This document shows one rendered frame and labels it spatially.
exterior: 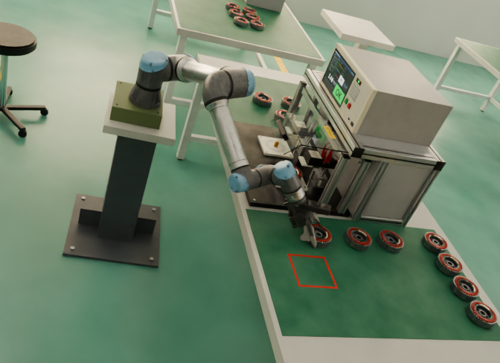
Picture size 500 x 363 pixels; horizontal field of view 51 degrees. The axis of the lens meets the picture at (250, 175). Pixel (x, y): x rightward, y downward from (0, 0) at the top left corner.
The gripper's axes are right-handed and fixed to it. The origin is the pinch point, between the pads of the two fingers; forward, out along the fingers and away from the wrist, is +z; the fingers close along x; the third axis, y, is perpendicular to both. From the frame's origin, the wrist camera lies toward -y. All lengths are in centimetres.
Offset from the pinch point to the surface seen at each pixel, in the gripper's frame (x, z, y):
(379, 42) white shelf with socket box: -136, -24, -33
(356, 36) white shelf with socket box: -130, -34, -22
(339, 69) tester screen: -57, -44, -20
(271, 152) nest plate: -47, -19, 21
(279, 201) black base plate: -12.8, -12.3, 14.3
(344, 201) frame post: -20.6, 0.4, -9.7
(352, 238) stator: -4.2, 7.6, -11.3
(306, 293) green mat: 32.0, -0.3, 1.7
